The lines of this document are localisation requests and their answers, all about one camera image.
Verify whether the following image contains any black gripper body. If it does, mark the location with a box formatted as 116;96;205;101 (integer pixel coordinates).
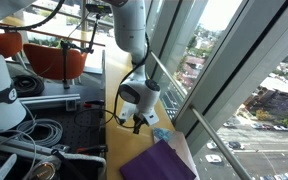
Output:
133;114;146;134

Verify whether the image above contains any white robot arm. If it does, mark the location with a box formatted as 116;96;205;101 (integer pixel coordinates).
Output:
103;0;160;134

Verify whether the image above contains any purple notebook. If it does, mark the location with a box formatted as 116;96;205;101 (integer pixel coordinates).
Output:
119;140;196;180

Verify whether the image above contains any orange black clamp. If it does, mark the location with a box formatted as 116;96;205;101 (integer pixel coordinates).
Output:
76;144;108;154
83;100;105;108

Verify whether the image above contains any metal window handrail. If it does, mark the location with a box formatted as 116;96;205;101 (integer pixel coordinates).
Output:
150;51;252;180

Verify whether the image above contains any aluminium extrusion bar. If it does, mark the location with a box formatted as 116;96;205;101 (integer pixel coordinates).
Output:
20;94;81;111

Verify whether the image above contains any black perforated breadboard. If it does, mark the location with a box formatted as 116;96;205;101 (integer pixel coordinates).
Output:
3;63;107;161

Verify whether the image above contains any orange chair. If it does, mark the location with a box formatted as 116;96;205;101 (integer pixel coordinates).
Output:
23;43;87;80
0;32;22;58

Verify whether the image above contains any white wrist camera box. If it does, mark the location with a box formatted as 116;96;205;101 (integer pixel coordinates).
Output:
143;112;159;126

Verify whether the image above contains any coiled grey cable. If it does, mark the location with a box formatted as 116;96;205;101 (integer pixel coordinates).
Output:
15;118;64;148

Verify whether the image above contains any black coiled cable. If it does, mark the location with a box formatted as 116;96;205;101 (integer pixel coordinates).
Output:
11;74;46;98

